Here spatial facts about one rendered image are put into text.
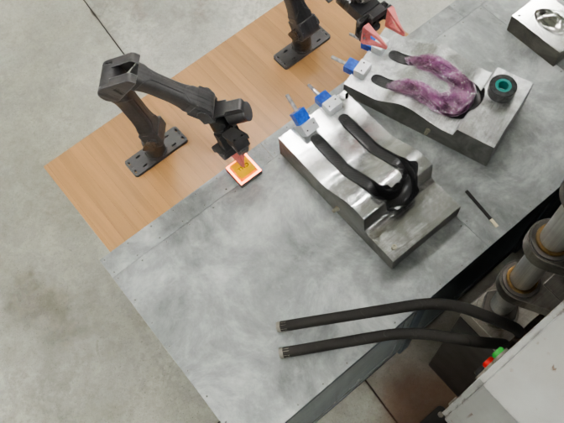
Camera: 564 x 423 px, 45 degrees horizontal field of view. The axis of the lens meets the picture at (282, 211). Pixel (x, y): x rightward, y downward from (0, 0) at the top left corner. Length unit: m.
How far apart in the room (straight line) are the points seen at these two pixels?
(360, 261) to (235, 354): 0.44
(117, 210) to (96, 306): 0.86
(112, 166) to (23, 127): 1.26
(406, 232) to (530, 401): 0.83
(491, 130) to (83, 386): 1.78
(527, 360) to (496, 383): 0.07
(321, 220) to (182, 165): 0.47
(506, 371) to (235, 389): 0.86
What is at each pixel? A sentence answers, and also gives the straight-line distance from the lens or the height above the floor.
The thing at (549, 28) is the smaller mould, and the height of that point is 0.84.
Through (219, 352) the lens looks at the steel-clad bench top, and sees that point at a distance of 1.89.
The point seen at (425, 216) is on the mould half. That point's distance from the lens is 1.95.
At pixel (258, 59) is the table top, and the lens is 2.31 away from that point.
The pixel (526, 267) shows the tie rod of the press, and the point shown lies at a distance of 1.61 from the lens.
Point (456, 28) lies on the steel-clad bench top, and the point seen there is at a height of 0.80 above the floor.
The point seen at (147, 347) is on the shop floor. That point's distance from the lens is 2.78.
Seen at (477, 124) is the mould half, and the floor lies 0.91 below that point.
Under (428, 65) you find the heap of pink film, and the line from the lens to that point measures 2.16.
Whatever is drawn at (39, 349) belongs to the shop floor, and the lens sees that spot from 2.92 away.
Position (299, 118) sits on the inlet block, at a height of 0.94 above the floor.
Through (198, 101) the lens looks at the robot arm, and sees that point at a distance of 1.86.
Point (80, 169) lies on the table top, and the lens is 2.21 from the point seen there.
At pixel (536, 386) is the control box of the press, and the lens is 1.22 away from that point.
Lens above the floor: 2.62
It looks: 65 degrees down
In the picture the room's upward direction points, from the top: 8 degrees counter-clockwise
